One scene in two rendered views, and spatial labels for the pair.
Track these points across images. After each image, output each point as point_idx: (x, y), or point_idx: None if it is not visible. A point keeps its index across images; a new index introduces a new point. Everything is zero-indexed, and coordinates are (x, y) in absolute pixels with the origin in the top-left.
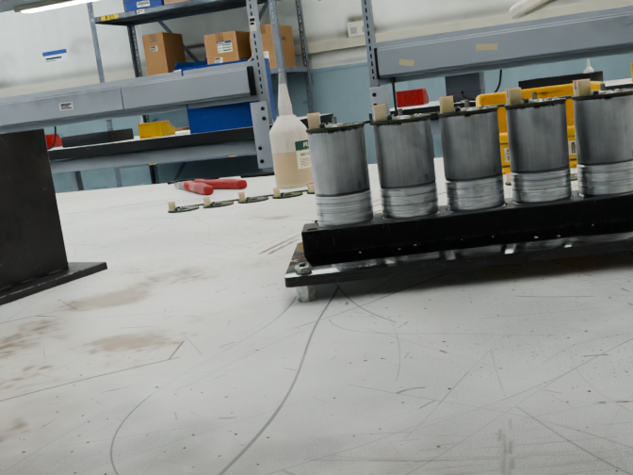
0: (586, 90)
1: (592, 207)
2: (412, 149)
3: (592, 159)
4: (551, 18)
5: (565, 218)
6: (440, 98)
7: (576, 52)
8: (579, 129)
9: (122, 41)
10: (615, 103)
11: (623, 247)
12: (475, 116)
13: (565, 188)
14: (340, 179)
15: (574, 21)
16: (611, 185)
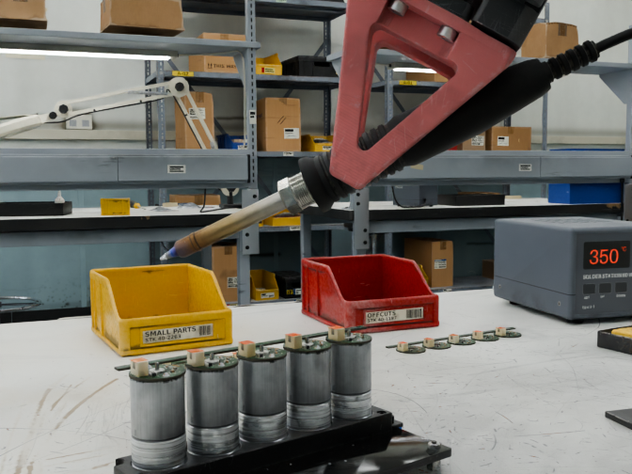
0: (341, 336)
1: (351, 430)
2: (229, 392)
3: (346, 390)
4: (30, 150)
5: (334, 440)
6: (244, 344)
7: (54, 183)
8: (337, 367)
9: None
10: (365, 348)
11: (402, 470)
12: (277, 362)
13: (330, 415)
14: (170, 425)
15: (52, 155)
16: (359, 410)
